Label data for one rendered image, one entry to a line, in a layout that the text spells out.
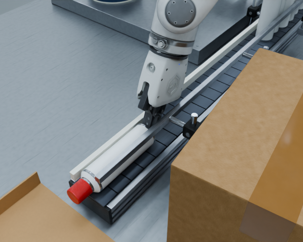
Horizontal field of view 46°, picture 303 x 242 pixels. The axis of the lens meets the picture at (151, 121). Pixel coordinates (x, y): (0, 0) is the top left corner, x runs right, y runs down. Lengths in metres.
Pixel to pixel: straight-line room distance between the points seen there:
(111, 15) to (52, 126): 0.50
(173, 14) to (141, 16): 0.68
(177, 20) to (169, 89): 0.17
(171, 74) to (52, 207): 0.35
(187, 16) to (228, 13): 0.73
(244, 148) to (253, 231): 0.10
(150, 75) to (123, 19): 0.58
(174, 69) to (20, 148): 0.41
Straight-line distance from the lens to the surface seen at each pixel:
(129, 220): 0.71
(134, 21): 1.20
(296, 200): 0.41
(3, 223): 0.76
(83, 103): 0.96
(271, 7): 1.09
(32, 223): 0.74
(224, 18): 1.25
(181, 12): 0.56
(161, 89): 0.66
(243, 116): 0.49
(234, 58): 0.89
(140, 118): 0.77
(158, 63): 0.65
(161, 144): 0.76
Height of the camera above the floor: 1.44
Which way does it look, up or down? 43 degrees down
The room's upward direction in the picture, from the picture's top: straight up
